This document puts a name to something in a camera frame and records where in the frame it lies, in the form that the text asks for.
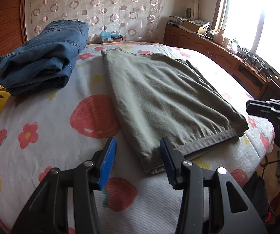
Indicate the wooden headboard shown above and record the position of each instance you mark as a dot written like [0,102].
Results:
[3,24]

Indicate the cardboard box with patterned cloth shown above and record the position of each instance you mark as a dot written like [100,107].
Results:
[193,26]

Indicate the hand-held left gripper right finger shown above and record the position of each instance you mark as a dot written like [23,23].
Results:
[166,165]

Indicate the folded blue jeans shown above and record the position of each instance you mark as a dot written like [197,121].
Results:
[44,53]

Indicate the olive green pants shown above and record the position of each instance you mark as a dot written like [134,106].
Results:
[164,97]

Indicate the window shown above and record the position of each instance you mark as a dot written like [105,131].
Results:
[257,12]

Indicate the stack of folded cloths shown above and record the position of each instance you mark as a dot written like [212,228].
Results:
[176,20]

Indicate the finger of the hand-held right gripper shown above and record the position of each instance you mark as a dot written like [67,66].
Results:
[258,108]

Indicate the green capped bottle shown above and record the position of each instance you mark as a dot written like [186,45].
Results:
[234,45]

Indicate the cardboard box with blue bag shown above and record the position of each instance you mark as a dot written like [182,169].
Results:
[110,37]

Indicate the white floral bed sheet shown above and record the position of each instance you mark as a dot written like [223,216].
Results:
[57,131]

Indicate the pale pink bottle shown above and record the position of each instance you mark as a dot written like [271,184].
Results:
[219,36]

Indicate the wooden low cabinet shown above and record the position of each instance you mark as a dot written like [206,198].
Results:
[203,46]

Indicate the black devices on windowsill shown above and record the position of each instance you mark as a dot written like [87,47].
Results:
[254,61]

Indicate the small white jar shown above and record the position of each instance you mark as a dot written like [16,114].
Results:
[226,42]

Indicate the flower print blanket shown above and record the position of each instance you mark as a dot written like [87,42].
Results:
[130,44]

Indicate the circle pattern wall cloth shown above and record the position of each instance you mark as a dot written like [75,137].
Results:
[93,4]

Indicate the patterned window curtain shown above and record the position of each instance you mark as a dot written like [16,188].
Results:
[197,0]

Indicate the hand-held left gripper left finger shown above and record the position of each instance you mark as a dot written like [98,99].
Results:
[108,160]

